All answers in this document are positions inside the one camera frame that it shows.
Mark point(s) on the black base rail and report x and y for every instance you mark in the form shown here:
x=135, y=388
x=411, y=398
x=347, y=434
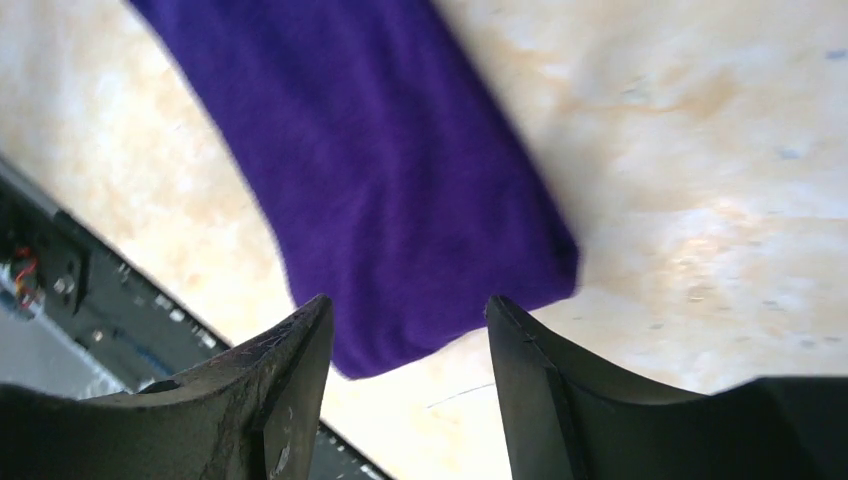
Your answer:
x=79, y=322

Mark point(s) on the purple towel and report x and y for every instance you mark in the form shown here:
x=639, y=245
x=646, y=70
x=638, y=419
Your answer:
x=391, y=178

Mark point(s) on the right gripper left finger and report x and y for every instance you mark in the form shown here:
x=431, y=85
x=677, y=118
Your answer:
x=251, y=412

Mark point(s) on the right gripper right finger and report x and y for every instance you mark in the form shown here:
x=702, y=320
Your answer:
x=568, y=413

